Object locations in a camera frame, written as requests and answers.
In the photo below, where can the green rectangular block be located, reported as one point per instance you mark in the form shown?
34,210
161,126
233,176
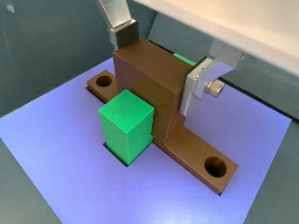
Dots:
141,114

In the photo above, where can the purple base board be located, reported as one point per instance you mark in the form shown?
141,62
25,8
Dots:
55,137

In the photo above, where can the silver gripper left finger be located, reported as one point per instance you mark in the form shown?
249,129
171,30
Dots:
123,29

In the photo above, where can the brown T-shaped block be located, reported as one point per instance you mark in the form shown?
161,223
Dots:
197,156

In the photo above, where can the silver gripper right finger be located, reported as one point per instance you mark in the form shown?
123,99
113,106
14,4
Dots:
202,78

